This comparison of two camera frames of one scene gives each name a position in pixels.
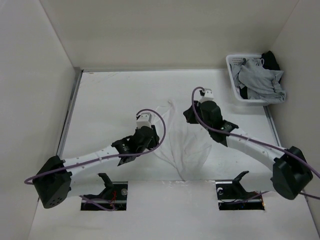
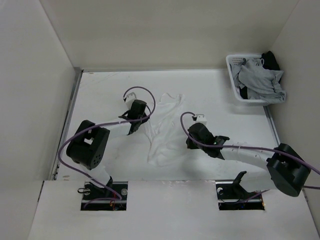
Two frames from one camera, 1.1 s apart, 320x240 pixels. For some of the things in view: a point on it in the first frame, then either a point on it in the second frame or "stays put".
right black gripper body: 192,118 to 192,144
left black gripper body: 152,144 to 142,121
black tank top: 270,62 stays put
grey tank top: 263,83 stays put
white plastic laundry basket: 236,59 stays put
